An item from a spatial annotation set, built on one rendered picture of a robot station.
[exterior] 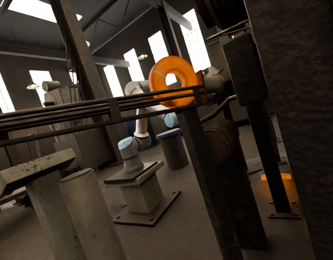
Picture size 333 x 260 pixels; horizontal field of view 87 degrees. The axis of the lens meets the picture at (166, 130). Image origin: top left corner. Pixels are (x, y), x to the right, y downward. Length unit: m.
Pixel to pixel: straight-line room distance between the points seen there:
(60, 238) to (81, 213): 0.19
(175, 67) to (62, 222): 0.71
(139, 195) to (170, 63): 0.97
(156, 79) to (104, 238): 0.56
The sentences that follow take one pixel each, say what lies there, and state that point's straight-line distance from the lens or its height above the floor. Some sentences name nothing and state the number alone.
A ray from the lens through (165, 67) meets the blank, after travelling 0.54.
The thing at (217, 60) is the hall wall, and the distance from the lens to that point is 11.37.
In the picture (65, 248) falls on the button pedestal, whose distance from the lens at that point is 0.88.
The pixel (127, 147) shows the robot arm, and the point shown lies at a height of 0.49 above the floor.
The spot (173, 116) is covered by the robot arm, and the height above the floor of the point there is 0.60.
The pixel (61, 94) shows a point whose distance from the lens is 6.08.
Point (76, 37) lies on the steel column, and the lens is 4.17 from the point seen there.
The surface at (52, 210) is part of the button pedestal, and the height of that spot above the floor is 0.42.
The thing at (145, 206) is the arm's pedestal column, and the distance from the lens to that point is 1.32.
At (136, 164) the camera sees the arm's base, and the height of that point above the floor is 0.36.
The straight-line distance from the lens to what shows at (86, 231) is 0.73.
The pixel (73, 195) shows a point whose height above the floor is 0.47.
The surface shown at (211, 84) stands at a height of 0.67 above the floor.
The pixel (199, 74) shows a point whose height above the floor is 0.71.
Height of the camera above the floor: 0.62
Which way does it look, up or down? 4 degrees down
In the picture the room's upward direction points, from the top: 18 degrees counter-clockwise
